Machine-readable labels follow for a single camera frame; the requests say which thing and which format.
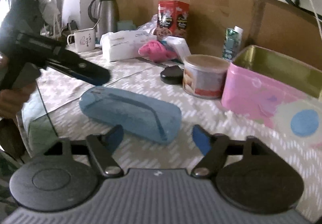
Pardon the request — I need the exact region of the blue soft pouch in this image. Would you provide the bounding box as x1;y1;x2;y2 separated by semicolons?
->
79;86;182;145

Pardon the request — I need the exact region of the pink knitted item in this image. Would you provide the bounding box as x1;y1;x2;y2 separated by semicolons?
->
138;40;178;63

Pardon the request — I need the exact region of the person's left hand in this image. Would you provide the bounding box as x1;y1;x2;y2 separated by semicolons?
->
0;54;37;119

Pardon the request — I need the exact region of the white enamel mug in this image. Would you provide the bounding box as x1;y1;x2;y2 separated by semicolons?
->
67;27;96;52

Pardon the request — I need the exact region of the round cookie tub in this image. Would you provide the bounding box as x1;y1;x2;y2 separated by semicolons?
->
183;55;230;99

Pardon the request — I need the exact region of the steel thermos jug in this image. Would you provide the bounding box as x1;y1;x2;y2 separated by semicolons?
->
87;0;120;38

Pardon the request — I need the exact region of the pink macaron tin box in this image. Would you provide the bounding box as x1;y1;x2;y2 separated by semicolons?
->
222;45;321;149

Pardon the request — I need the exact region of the green plastic cup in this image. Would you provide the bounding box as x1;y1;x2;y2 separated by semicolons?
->
117;20;136;31

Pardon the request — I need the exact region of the green milk carton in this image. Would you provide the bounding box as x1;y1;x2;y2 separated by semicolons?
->
222;26;244;61

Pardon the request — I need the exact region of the clear plastic bag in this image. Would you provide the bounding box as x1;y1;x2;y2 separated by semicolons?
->
137;14;158;34

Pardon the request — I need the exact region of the brown cardboard panel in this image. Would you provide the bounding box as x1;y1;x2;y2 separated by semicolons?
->
246;0;322;70

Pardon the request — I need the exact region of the red cereal box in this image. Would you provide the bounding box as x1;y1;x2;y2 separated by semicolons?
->
154;0;189;40

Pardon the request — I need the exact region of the white power cable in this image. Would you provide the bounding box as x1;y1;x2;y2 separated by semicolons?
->
292;0;322;41

